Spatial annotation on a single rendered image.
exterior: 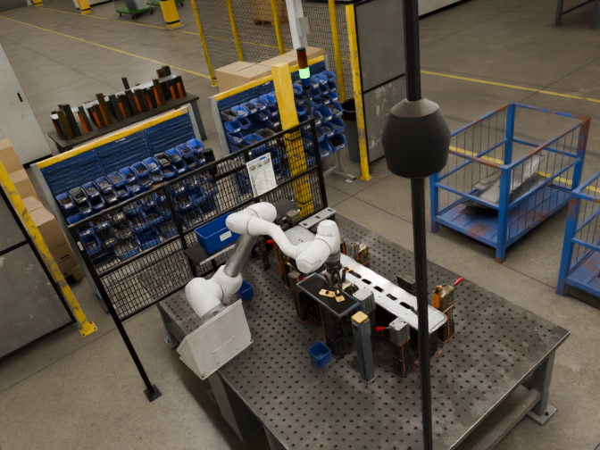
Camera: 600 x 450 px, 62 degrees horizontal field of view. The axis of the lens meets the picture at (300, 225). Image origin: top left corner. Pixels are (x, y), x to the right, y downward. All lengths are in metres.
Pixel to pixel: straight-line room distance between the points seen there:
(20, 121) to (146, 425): 6.26
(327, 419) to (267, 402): 0.35
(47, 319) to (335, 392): 2.86
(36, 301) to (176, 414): 1.62
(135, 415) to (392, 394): 2.05
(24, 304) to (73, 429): 1.16
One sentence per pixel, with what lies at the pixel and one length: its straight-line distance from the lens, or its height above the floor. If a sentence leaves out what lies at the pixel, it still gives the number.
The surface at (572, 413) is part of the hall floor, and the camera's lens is 3.78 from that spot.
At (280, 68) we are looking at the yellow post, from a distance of 3.72.
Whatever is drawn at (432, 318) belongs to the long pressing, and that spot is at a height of 1.00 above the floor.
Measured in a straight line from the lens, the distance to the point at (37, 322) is 4.92.
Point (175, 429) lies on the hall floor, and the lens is 3.92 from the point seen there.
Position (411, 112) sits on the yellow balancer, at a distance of 0.21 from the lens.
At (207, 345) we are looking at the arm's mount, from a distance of 3.03.
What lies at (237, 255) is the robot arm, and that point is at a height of 1.26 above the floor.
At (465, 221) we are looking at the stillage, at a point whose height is 0.16.
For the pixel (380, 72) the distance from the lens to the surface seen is 5.99.
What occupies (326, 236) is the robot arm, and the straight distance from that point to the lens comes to 2.35.
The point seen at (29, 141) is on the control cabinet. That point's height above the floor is 0.41.
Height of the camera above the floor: 2.95
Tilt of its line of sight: 32 degrees down
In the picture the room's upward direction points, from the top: 11 degrees counter-clockwise
